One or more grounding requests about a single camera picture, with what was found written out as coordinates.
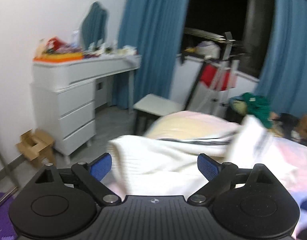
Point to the metal clothes rack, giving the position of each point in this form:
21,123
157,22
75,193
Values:
226,67

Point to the tissue box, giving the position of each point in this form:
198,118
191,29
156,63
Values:
127,50

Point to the white stool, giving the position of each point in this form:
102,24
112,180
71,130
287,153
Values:
152,107

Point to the right blue curtain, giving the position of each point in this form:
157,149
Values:
283,80

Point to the white knit garment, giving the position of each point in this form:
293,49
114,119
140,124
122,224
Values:
163,162

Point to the white dressing table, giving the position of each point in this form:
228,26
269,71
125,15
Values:
63,96

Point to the wavy black framed mirror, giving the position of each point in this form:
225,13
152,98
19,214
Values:
93,27

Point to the cardboard box on floor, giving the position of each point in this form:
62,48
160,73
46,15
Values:
37,147

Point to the dark window frame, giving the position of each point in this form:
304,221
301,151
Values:
249,22

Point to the left blue curtain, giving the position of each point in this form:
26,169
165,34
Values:
155,28

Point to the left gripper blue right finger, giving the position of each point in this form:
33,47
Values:
219,177

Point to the brown paper bag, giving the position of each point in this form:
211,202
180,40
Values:
302,127

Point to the green garment pile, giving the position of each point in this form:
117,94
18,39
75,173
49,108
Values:
250,104

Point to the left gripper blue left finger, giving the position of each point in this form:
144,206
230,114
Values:
89,178

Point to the pastel rainbow bed quilt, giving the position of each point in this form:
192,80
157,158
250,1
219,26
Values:
253,183

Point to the white spray bottle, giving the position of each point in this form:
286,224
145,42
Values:
75,38

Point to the orange tray with clutter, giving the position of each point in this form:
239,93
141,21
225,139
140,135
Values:
57,51

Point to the blue curtain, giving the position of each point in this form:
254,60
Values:
155,28
283,80

